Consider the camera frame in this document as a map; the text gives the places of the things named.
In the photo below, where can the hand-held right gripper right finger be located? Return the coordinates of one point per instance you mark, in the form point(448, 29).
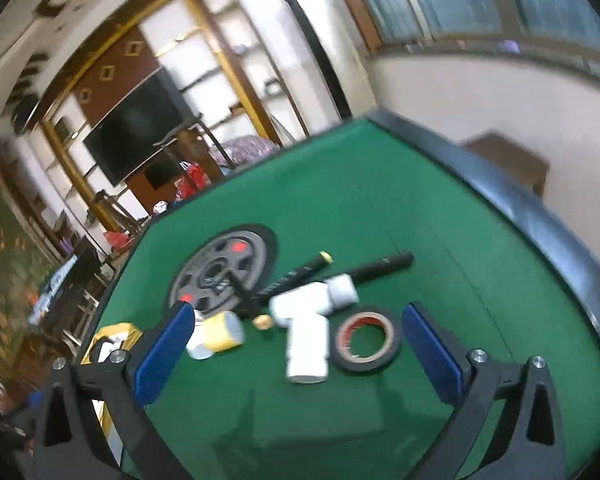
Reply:
point(432, 350)

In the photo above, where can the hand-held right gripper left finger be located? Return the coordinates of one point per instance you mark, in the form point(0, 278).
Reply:
point(165, 350)

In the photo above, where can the yellow and white packet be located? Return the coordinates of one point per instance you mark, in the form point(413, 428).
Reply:
point(110, 335)

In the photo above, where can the small white pill bottle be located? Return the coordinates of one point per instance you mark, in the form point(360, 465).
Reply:
point(197, 345)

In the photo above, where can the black electrical tape roll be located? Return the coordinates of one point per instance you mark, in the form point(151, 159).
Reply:
point(387, 345)

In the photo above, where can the yellow masking tape roll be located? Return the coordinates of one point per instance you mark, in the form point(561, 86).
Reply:
point(225, 332)

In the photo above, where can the black marker purple cap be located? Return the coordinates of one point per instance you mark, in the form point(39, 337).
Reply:
point(385, 266)

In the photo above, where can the round grey table centre panel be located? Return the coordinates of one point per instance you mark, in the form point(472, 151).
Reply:
point(220, 270)

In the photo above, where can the black marker yellow cap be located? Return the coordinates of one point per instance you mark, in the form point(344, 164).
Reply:
point(295, 274)

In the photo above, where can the red plastic bag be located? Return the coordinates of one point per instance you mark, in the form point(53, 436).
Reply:
point(192, 177)

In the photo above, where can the brown wooden stool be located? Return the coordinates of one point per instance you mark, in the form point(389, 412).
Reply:
point(510, 160)

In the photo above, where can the wooden chair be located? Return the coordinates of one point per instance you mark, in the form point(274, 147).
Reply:
point(195, 145)

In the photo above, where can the patterned cushion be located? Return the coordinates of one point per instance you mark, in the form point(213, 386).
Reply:
point(247, 149)

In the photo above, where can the black flat television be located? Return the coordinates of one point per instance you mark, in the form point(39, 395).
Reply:
point(135, 130)

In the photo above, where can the wooden display shelf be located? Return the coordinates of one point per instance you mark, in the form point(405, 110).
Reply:
point(230, 60)

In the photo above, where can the black pole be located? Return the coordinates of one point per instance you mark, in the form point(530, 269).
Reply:
point(320, 55)

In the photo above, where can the window with wooden frame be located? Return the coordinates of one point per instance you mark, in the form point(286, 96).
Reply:
point(480, 0)

